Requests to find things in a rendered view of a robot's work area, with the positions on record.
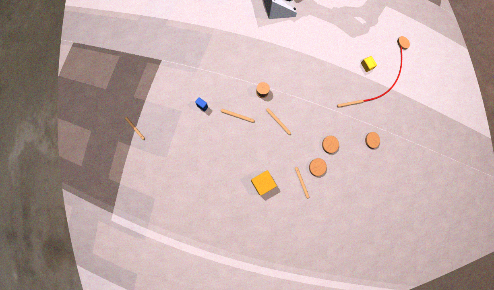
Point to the orange square block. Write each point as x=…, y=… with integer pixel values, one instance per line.
x=263, y=183

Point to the round wooden button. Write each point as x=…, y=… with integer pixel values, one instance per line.
x=403, y=42

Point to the blue rectangular block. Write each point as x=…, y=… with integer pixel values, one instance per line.
x=201, y=104

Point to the round wooden disc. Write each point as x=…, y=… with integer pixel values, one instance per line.
x=330, y=144
x=372, y=140
x=317, y=167

